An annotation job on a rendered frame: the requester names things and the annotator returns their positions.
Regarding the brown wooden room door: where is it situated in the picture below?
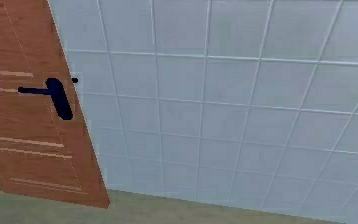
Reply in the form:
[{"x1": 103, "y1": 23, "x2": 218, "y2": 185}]
[{"x1": 0, "y1": 0, "x2": 111, "y2": 210}]

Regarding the black door handle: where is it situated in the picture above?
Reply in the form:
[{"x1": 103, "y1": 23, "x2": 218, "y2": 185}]
[{"x1": 17, "y1": 77, "x2": 79, "y2": 121}]

